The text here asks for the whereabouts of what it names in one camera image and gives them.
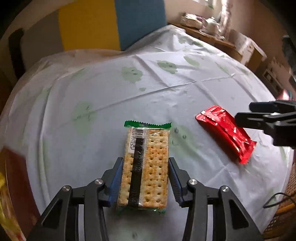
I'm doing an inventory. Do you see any red foil snack packet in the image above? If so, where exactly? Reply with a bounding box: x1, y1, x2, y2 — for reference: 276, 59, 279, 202
195, 105, 257, 164

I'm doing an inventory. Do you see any grey yellow blue chair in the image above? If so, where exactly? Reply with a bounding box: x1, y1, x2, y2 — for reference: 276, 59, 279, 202
21, 0, 168, 52

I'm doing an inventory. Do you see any gold tin box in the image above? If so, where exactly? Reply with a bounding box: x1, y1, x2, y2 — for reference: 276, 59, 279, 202
0, 146, 41, 241

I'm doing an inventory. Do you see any black cable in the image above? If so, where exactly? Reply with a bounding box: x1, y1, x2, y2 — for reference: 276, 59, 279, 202
263, 192, 294, 209

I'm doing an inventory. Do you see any green-edged cracker packet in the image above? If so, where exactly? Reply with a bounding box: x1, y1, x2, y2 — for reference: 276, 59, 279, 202
117, 120, 172, 214

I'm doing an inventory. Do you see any pink cloth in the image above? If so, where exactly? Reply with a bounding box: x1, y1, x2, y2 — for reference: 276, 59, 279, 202
277, 89, 294, 100

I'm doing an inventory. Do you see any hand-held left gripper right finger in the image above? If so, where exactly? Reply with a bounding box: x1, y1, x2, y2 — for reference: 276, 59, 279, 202
168, 157, 264, 241

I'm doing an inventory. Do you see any white green-print tablecloth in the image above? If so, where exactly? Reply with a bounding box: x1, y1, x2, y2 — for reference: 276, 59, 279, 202
0, 24, 296, 241

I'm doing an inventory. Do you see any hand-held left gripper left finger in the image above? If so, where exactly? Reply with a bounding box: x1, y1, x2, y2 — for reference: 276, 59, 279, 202
28, 157, 123, 241

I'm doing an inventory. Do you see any cardboard box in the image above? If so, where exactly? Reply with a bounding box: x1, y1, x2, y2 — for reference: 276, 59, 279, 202
229, 30, 266, 70

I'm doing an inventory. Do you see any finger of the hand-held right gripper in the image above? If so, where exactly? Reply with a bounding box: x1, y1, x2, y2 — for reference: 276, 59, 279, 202
249, 100, 296, 114
235, 110, 296, 149

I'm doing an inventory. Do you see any wicker chair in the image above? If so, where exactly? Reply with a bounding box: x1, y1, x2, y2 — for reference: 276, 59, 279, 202
264, 162, 296, 241

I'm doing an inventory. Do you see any white teapot set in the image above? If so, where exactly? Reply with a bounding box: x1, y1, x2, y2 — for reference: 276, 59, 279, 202
168, 22, 236, 54

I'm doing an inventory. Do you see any black rolled mat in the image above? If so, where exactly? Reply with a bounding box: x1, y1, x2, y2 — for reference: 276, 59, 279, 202
9, 29, 26, 79

